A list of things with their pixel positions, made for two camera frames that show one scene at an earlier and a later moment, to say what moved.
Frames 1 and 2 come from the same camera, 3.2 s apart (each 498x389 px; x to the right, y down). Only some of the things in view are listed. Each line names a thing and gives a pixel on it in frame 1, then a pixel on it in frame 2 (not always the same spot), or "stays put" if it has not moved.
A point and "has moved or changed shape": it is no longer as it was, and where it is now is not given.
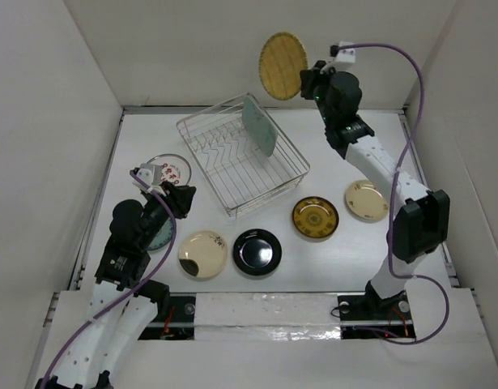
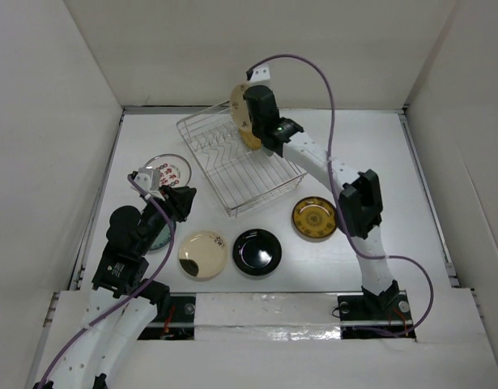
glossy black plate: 257,251 stays put
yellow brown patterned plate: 315,217 stays put
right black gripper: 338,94 -> 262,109
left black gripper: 178,198 stays put
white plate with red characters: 176,169 stays put
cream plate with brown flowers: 367,199 has moved or changed shape
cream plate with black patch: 202,255 stays put
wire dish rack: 242,175 stays put
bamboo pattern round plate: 282,58 -> 250,140
